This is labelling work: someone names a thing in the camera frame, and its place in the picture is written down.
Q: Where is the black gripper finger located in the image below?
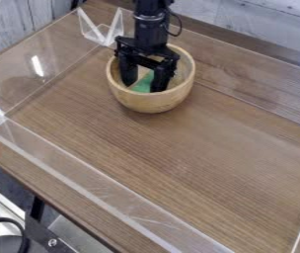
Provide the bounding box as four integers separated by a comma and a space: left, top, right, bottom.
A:
121, 55, 139, 86
150, 65, 174, 93

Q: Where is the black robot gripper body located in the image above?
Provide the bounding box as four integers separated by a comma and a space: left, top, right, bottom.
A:
116, 13, 181, 70

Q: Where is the green rectangular block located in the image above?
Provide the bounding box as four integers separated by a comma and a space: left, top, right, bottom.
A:
131, 70, 154, 93

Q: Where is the light wooden bowl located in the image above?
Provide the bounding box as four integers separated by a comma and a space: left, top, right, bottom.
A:
106, 43, 197, 114

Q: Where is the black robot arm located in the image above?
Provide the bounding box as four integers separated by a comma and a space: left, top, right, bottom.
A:
115, 0, 181, 93

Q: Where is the black metal table leg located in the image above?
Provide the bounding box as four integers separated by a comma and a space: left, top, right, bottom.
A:
31, 197, 46, 221

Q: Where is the clear acrylic corner bracket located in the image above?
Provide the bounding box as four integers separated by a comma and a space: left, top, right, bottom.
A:
76, 8, 125, 46

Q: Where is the clear acrylic tray wall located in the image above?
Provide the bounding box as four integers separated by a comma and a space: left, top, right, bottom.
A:
0, 3, 300, 253

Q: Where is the black metal base plate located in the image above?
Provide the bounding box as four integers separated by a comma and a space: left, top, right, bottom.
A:
26, 215, 78, 253

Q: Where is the black cable loop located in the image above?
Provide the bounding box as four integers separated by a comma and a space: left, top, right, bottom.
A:
0, 216, 32, 253

